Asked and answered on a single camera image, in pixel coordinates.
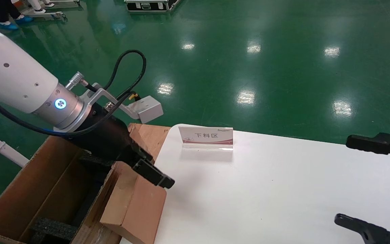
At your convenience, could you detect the white tube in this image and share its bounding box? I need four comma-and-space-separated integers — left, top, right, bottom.
0, 126, 30, 168

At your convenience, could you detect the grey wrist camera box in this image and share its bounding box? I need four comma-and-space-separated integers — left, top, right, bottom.
80, 82, 164, 124

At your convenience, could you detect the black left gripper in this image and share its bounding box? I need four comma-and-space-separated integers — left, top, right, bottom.
68, 102, 175, 189

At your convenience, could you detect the black aluminium flight case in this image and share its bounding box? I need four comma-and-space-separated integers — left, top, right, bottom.
125, 0, 182, 13

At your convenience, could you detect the small cardboard box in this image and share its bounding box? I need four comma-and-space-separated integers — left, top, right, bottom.
100, 161, 167, 244

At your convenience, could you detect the black foam insert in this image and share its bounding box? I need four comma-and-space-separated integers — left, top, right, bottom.
29, 217, 79, 244
78, 151, 114, 170

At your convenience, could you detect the person in black trousers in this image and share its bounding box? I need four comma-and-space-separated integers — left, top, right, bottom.
0, 0, 34, 31

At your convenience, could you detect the large brown cardboard box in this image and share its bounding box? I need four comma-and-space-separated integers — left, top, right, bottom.
0, 134, 129, 244

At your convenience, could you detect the acrylic sign with Chinese text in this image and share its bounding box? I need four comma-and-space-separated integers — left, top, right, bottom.
178, 126, 234, 151

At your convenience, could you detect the thick black braided cable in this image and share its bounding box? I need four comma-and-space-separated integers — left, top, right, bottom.
80, 50, 147, 102

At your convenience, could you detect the metal robot stand frame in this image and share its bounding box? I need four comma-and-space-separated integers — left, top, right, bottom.
19, 0, 80, 21

